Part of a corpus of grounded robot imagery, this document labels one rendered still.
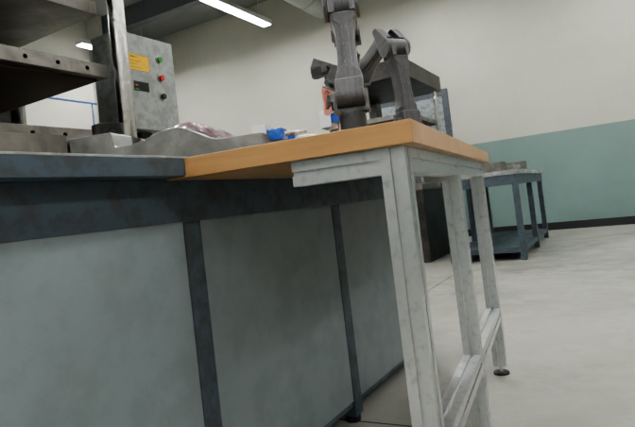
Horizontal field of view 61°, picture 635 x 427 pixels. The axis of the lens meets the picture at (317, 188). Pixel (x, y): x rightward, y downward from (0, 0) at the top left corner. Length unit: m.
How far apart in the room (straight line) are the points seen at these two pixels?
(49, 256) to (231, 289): 0.45
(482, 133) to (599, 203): 1.76
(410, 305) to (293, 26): 8.64
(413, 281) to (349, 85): 0.52
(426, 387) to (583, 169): 6.94
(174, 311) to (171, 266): 0.09
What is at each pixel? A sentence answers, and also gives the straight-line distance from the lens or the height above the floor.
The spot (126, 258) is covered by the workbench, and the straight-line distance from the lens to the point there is 1.04.
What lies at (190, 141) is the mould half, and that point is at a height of 0.86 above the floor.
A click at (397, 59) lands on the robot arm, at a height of 1.13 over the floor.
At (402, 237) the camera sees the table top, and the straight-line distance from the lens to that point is 0.93.
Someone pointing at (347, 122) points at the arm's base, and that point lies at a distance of 1.22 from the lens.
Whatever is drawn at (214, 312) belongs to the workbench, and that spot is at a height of 0.47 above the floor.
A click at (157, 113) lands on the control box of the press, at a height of 1.14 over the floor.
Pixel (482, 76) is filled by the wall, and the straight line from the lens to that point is 8.08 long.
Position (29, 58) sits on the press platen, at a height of 1.26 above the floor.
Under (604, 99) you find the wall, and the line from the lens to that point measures 7.85.
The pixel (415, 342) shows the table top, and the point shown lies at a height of 0.42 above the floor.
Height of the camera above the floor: 0.67
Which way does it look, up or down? 2 degrees up
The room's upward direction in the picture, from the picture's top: 7 degrees counter-clockwise
